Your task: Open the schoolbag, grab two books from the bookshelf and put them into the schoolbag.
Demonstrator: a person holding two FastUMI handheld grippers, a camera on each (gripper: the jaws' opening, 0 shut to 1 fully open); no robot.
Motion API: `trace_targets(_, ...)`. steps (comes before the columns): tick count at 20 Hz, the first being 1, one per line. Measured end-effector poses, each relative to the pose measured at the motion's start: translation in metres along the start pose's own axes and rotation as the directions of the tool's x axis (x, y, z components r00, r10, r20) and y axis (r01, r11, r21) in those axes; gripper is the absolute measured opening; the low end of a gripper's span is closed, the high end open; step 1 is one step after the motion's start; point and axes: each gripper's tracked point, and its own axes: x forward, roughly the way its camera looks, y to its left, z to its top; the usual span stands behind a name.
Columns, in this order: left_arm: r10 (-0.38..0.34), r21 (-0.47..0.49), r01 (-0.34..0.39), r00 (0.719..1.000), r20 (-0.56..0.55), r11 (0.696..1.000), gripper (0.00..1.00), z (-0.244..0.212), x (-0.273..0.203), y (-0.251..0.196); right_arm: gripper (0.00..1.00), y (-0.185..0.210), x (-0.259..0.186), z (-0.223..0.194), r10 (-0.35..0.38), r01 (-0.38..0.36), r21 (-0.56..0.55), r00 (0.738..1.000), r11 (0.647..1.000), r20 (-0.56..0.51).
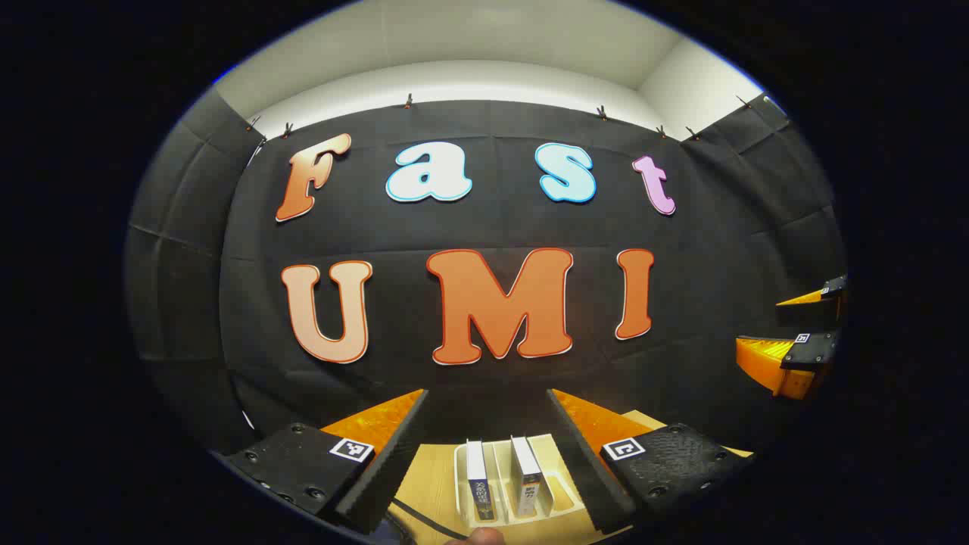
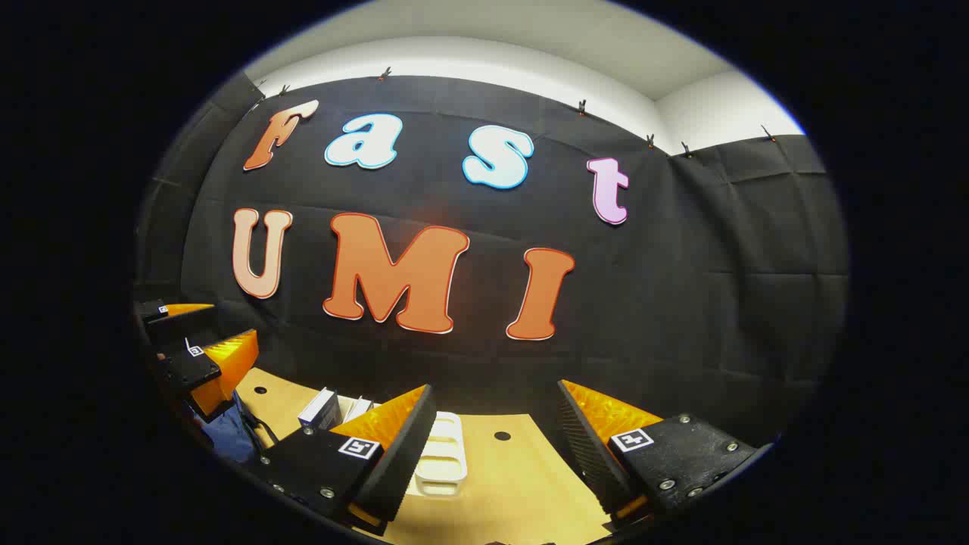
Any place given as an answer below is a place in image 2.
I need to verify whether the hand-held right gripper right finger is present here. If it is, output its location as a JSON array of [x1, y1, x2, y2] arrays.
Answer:
[[558, 379, 759, 528]]

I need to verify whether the blue schoolbag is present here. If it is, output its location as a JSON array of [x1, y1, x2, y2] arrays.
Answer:
[[185, 392, 277, 464]]

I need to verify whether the white bookshelf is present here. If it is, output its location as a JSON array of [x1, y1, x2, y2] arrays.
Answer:
[[413, 412, 469, 497]]

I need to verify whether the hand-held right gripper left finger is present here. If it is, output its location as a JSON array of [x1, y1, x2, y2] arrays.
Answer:
[[261, 384, 439, 536]]

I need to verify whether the blue cover book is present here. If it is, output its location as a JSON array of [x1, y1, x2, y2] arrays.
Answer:
[[298, 388, 341, 433]]

